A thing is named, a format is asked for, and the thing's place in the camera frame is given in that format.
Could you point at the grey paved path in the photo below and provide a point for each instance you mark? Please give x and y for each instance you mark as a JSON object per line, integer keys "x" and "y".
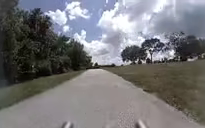
{"x": 93, "y": 98}

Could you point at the group of distant trees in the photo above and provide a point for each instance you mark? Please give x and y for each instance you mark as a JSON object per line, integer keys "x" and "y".
{"x": 170, "y": 48}

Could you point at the robot's own part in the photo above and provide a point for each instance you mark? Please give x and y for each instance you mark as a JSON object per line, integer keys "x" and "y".
{"x": 140, "y": 124}
{"x": 67, "y": 125}

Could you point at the dry grass field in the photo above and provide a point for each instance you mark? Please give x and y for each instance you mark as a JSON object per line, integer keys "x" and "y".
{"x": 173, "y": 78}

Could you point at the dense row of trees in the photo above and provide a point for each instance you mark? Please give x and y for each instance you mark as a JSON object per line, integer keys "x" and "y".
{"x": 30, "y": 46}

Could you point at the grass strip beside trees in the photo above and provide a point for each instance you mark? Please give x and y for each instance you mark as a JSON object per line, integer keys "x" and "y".
{"x": 23, "y": 90}

